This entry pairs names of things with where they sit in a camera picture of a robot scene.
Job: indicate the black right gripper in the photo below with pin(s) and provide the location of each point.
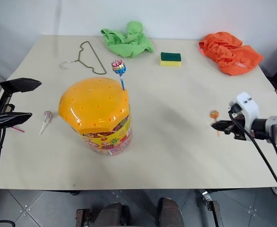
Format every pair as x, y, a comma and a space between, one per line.
240, 128

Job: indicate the rusty metal bracket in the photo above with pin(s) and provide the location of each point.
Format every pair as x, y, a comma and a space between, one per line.
82, 218

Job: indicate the orange jar lid with holes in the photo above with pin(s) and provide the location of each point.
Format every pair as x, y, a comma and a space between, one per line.
93, 101

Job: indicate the green crumpled cloth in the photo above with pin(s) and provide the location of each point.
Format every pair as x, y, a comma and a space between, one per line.
126, 45

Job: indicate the orange lollipop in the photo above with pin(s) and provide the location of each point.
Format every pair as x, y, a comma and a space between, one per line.
214, 115

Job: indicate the dark rounded shape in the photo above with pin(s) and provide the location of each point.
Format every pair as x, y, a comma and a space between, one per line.
112, 215
171, 212

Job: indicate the blue stick wrapped lollipop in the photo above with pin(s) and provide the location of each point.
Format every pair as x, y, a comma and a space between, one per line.
118, 66

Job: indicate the white cone stick lollipop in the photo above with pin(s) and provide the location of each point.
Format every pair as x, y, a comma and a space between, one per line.
47, 115

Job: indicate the yellow green sponge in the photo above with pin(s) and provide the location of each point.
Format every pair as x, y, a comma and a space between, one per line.
170, 59

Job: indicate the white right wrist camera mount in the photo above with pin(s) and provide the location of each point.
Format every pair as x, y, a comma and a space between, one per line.
249, 106

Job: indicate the pink stick lollipop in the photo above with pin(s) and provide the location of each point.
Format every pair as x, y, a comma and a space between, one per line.
19, 129

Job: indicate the orange crumpled cloth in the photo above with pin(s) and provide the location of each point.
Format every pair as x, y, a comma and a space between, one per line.
228, 52

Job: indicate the metal table leg with caster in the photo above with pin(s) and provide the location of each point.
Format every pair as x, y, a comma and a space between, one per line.
211, 208

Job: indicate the clear plastic lollipop jar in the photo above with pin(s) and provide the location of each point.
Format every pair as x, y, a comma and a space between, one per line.
110, 143

